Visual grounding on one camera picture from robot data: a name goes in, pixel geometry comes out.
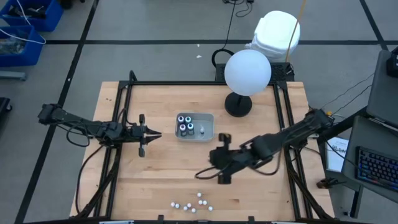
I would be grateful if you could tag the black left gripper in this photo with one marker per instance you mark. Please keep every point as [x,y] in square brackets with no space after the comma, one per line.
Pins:
[132,135]

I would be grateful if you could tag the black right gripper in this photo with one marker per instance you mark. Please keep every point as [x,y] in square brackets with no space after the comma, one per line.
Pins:
[228,158]

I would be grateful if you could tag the large purple-capped food colouring bottle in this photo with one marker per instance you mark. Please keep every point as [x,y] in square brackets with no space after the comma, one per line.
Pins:
[182,127]

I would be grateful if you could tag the large dark-capped food colouring bottle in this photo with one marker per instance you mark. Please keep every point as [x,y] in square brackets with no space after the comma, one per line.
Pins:
[180,119]

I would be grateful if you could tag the small blue food colouring bottle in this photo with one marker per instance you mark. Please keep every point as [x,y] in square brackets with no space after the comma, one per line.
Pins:
[202,129]

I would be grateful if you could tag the large blue-capped food colouring bottle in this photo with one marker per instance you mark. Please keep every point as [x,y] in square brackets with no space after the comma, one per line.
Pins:
[190,126]

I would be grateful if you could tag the large green-capped food colouring bottle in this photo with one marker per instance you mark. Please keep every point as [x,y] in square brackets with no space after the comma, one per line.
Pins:
[187,119]

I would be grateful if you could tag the grey plastic bin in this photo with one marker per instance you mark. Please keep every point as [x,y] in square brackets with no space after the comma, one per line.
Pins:
[207,119]

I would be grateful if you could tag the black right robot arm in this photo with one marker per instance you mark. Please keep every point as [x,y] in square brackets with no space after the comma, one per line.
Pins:
[295,133]

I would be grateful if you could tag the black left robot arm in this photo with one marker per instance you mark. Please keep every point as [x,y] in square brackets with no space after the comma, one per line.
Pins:
[53,113]

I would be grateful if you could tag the white globe lamp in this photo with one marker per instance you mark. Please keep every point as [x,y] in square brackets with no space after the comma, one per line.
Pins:
[247,73]

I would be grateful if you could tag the brown and black clamp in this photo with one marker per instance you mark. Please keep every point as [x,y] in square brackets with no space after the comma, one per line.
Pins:
[323,184]

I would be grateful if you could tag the white printed paper sheet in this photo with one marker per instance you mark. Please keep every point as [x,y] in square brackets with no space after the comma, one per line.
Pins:
[337,155]

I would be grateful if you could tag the white plastic bucket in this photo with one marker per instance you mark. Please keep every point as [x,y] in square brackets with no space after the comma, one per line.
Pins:
[273,31]

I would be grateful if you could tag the black backlit keyboard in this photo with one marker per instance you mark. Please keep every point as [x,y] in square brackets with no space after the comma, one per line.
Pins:
[376,168]

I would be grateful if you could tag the grey metal bar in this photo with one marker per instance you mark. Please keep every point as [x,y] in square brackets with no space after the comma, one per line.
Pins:
[12,75]

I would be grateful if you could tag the blue storage bin with tools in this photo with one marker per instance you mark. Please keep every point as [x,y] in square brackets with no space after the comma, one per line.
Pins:
[53,18]

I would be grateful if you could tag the dark grey desk top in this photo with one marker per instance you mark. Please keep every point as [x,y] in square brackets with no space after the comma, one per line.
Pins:
[388,140]

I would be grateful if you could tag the dark grey desk panel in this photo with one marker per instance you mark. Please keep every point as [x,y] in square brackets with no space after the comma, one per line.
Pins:
[384,93]

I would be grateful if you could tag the black desk device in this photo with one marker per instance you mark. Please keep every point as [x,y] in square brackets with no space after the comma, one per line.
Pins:
[393,63]

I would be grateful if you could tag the black frame clip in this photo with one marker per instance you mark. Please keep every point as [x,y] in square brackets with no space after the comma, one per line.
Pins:
[250,219]
[160,218]

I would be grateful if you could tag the grey metal bracket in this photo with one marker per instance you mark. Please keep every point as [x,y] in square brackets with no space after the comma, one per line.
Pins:
[116,222]
[283,222]

